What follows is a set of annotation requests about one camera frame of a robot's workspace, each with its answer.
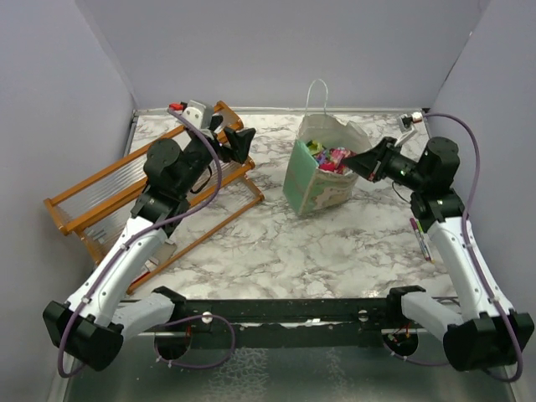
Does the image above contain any orange wooden rack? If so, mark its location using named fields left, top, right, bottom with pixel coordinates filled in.
left=44, top=100, right=265, bottom=296

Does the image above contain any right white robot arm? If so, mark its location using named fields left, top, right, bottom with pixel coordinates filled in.
left=342, top=137, right=534, bottom=371

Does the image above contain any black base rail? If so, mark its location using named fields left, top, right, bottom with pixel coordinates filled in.
left=142, top=288, right=424, bottom=348

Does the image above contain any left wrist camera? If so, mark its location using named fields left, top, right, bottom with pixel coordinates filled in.
left=167, top=100, right=214, bottom=131

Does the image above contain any green paper gift bag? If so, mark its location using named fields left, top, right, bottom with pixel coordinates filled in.
left=282, top=78, right=374, bottom=217

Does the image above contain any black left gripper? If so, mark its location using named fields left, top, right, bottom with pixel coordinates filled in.
left=178, top=116, right=255, bottom=197

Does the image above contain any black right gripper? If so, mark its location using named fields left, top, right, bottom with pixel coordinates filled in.
left=342, top=136, right=428, bottom=191

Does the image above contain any colourful pen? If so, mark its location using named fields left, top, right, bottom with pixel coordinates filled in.
left=410, top=218, right=434, bottom=263

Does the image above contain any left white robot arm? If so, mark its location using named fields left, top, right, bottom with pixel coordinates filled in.
left=43, top=127, right=256, bottom=378

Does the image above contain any pink purple snack packet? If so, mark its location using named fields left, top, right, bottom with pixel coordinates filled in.
left=306, top=141, right=356, bottom=175

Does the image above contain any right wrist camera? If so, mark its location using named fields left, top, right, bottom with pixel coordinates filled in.
left=394, top=111, right=424, bottom=147

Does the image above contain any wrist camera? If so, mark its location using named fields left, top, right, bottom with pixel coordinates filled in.
left=167, top=100, right=214, bottom=131
left=394, top=111, right=424, bottom=147

